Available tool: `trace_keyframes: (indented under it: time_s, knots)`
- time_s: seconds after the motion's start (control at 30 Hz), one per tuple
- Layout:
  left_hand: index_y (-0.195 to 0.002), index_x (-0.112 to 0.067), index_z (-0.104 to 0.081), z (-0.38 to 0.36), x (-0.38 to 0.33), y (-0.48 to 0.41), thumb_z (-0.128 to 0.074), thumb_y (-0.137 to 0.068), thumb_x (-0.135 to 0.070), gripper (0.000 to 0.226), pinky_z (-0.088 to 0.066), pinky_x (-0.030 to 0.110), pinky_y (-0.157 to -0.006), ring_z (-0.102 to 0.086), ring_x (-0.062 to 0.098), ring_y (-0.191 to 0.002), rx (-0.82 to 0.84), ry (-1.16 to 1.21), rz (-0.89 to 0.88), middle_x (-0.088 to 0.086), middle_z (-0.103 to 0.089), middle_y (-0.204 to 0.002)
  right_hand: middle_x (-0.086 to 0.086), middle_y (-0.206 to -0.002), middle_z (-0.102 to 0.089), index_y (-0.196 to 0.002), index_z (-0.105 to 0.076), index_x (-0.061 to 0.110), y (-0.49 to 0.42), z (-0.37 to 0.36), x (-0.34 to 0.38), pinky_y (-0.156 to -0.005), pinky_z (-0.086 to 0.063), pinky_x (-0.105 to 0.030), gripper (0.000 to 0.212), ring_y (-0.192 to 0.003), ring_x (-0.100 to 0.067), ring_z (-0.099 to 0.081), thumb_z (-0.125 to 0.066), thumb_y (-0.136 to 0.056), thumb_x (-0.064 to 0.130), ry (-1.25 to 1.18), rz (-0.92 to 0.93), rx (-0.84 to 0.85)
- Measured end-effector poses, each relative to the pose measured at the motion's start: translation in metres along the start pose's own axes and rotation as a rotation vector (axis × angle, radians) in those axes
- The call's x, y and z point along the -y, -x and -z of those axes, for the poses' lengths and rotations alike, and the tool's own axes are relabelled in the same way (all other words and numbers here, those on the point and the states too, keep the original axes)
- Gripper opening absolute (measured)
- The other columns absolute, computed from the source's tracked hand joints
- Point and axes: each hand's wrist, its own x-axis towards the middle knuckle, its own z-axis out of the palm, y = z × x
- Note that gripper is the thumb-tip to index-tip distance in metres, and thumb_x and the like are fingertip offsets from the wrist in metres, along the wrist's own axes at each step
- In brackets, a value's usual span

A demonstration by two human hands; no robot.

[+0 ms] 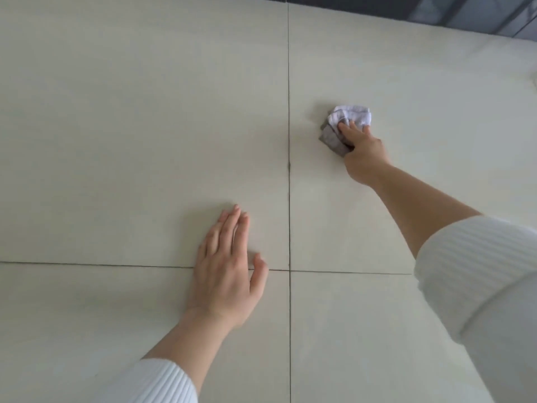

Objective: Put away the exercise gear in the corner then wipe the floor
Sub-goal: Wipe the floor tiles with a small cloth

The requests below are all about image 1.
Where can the person's left hand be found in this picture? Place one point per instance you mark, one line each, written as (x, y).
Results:
(224, 281)

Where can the person's right hand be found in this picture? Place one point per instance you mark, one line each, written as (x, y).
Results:
(365, 155)

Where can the grey wiping rag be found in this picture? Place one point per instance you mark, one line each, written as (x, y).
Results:
(352, 115)

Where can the person's left forearm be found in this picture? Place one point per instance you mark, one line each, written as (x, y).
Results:
(172, 360)

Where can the person's right forearm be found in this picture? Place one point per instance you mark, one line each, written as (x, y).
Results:
(461, 264)

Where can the black baseboard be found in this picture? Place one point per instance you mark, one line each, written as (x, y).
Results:
(419, 8)

